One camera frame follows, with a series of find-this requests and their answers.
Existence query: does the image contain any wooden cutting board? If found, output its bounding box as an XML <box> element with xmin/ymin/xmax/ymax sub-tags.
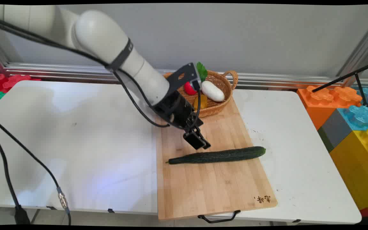
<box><xmin>155</xmin><ymin>96</ymin><xmax>278</xmax><ymax>221</ymax></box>

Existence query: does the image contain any woven wicker basket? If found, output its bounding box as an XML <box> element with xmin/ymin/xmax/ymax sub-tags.
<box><xmin>163</xmin><ymin>70</ymin><xmax>238</xmax><ymax>118</ymax></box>

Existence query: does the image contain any blue foam block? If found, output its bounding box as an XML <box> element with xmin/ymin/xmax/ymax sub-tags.
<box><xmin>337</xmin><ymin>87</ymin><xmax>368</xmax><ymax>131</ymax></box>

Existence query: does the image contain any black cable with metal connector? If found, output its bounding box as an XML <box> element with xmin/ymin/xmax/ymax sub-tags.
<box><xmin>0</xmin><ymin>116</ymin><xmax>72</xmax><ymax>226</ymax></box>

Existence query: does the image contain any red toy vegetable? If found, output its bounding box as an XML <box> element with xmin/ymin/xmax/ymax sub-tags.
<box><xmin>184</xmin><ymin>81</ymin><xmax>197</xmax><ymax>96</ymax></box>

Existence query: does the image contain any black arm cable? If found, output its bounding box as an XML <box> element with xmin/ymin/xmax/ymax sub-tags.
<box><xmin>0</xmin><ymin>15</ymin><xmax>203</xmax><ymax>130</ymax></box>

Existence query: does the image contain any grey foam block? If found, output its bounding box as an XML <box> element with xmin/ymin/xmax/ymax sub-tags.
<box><xmin>318</xmin><ymin>109</ymin><xmax>352</xmax><ymax>153</ymax></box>

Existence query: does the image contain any black tripod stand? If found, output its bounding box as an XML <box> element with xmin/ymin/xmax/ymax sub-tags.
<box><xmin>312</xmin><ymin>60</ymin><xmax>368</xmax><ymax>111</ymax></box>

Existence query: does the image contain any long dark green cucumber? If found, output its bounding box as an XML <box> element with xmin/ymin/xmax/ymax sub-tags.
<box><xmin>166</xmin><ymin>146</ymin><xmax>266</xmax><ymax>165</ymax></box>

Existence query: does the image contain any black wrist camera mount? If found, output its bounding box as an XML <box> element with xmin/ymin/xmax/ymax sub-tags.
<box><xmin>166</xmin><ymin>63</ymin><xmax>203</xmax><ymax>98</ymax></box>

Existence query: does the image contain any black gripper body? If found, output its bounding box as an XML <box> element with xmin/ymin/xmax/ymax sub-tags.
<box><xmin>152</xmin><ymin>92</ymin><xmax>204</xmax><ymax>130</ymax></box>

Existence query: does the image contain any aluminium frame rail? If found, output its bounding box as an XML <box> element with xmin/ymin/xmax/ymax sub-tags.
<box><xmin>0</xmin><ymin>63</ymin><xmax>368</xmax><ymax>90</ymax></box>

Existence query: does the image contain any black cutting board handle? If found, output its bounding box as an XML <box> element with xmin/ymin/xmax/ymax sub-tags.
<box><xmin>198</xmin><ymin>210</ymin><xmax>241</xmax><ymax>223</ymax></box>

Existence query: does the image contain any thick black cable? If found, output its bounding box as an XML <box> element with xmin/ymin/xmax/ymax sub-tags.
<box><xmin>0</xmin><ymin>124</ymin><xmax>31</xmax><ymax>225</ymax></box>

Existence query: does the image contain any orange foam block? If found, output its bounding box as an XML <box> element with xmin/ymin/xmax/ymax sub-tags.
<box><xmin>296</xmin><ymin>85</ymin><xmax>363</xmax><ymax>131</ymax></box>

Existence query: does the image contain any yellow toy vegetable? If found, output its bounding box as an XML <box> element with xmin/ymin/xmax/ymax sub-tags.
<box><xmin>193</xmin><ymin>94</ymin><xmax>208</xmax><ymax>111</ymax></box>

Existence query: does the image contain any white toy radish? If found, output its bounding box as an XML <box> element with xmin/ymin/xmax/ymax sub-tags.
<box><xmin>196</xmin><ymin>62</ymin><xmax>225</xmax><ymax>102</ymax></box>

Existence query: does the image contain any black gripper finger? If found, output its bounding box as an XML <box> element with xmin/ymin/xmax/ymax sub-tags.
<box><xmin>183</xmin><ymin>127</ymin><xmax>207</xmax><ymax>150</ymax></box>
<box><xmin>198</xmin><ymin>126</ymin><xmax>211</xmax><ymax>149</ymax></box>

